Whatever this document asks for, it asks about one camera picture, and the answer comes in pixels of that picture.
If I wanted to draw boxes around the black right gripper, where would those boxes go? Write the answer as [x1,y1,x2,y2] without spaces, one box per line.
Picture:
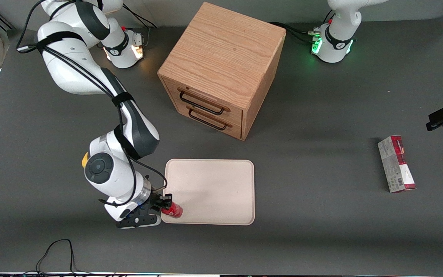
[104,192,173,223]

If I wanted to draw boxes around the red coke bottle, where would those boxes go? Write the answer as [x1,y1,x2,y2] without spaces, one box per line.
[161,202,184,219]

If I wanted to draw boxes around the beige rectangular tray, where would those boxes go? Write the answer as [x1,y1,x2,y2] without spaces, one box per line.
[160,159,255,226]

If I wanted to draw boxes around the grey and red carton box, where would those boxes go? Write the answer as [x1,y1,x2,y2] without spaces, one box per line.
[377,135,417,194]

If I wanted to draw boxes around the wooden drawer front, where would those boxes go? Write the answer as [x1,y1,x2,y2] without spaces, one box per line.
[175,105,243,140]
[162,77,244,124]

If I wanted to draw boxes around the wooden drawer cabinet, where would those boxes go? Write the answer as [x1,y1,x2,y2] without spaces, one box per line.
[157,2,286,141]

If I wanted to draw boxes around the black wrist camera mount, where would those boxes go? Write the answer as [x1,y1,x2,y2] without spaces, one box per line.
[115,213,160,230]

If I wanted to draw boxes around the black metal drawer handle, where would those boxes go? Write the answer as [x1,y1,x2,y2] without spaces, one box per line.
[188,109,229,131]
[179,91,225,116]

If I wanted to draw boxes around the thin black table cable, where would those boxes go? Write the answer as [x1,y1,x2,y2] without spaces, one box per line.
[21,239,91,276]

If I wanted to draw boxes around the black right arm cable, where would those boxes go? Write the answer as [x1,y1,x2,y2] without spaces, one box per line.
[16,0,168,208]

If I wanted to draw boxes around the black left arm base cables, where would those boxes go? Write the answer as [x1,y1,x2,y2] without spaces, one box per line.
[270,10,336,43]

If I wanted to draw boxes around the black arm base cables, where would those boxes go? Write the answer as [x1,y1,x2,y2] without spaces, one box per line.
[122,4,158,48]
[270,10,336,43]

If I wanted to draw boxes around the black right arm base cables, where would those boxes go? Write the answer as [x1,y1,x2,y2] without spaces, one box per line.
[122,4,158,48]

